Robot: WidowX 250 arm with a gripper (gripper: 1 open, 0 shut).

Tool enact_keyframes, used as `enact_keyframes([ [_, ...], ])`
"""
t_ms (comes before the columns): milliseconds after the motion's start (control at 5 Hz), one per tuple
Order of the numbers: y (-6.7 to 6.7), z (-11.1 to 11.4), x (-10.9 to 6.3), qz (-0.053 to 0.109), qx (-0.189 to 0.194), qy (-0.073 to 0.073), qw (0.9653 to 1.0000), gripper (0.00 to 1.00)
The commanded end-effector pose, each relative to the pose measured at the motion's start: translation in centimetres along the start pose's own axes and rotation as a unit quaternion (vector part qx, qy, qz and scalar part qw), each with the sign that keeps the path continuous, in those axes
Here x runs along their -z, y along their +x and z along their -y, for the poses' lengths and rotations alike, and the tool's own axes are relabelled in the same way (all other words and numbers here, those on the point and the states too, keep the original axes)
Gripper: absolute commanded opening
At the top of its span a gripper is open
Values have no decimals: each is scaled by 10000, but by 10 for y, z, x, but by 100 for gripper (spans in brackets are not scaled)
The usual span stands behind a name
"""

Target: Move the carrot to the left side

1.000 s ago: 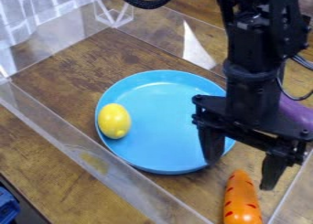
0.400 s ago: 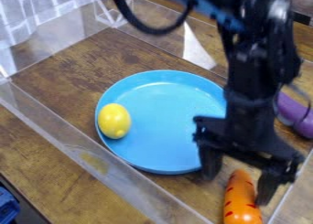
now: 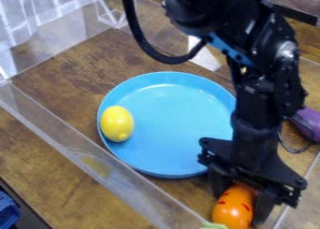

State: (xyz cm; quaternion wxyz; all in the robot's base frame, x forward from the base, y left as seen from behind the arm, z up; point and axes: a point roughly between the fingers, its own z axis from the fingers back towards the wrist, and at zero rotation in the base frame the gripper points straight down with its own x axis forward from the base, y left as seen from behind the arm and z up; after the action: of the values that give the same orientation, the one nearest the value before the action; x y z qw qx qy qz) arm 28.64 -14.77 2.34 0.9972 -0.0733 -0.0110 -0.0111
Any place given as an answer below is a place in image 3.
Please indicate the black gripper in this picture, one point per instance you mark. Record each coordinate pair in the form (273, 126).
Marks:
(248, 159)

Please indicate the orange toy carrot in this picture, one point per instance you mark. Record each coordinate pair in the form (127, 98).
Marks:
(233, 210)

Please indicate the yellow toy lemon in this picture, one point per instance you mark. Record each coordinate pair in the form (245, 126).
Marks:
(117, 123)

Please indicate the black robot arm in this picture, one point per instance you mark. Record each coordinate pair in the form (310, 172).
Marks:
(257, 41)

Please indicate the purple toy eggplant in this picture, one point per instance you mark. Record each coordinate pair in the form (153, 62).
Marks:
(307, 121)

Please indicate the blue round plate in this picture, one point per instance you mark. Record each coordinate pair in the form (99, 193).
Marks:
(177, 108)

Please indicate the blue object at corner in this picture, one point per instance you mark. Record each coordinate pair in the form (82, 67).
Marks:
(10, 211)

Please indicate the clear acrylic enclosure wall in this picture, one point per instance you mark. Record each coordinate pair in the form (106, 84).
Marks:
(66, 52)

